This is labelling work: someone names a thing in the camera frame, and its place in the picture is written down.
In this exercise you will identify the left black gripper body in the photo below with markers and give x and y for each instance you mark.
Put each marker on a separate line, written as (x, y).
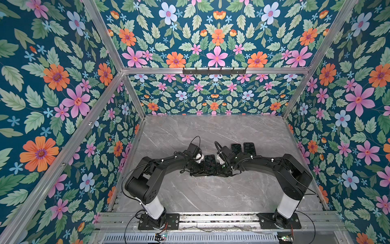
(197, 169)

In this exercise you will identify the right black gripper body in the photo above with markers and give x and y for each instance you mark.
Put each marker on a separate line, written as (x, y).
(223, 170)

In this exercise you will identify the purple-edged phone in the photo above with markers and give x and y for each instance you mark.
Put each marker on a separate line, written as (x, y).
(210, 165)

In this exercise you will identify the black phone face up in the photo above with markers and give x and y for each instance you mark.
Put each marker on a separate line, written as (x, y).
(236, 148)

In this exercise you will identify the silver-edged black phone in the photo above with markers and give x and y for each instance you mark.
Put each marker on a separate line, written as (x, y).
(249, 149)

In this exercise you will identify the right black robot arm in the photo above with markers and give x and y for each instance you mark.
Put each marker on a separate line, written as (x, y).
(293, 178)

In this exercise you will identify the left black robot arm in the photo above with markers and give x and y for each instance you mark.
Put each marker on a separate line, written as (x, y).
(146, 179)

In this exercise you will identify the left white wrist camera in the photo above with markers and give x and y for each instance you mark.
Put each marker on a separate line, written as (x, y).
(199, 158)

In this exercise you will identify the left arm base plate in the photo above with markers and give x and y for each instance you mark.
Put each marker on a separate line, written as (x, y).
(168, 221)

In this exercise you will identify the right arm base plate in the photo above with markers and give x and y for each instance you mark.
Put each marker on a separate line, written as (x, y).
(269, 220)

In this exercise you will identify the white ventilated cable duct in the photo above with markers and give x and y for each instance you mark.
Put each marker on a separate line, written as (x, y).
(190, 238)

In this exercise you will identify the black hook rail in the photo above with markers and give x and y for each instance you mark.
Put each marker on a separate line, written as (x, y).
(214, 71)

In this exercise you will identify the aluminium frame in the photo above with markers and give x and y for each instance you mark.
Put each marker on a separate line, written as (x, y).
(78, 77)

